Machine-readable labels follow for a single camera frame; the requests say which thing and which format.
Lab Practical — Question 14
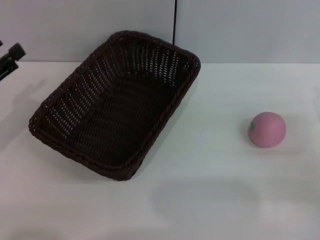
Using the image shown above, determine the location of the dark brown woven basket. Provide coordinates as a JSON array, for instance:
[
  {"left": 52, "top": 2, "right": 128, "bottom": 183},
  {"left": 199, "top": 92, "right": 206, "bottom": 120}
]
[{"left": 28, "top": 30, "right": 202, "bottom": 181}]

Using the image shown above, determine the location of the pink peach toy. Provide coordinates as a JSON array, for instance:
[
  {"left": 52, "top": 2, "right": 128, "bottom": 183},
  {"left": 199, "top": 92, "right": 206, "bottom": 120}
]
[{"left": 247, "top": 111, "right": 287, "bottom": 150}]

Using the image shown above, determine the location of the black vertical wall strip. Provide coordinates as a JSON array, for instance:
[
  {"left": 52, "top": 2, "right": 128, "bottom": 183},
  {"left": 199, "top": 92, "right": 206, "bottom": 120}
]
[{"left": 171, "top": 0, "right": 179, "bottom": 46}]

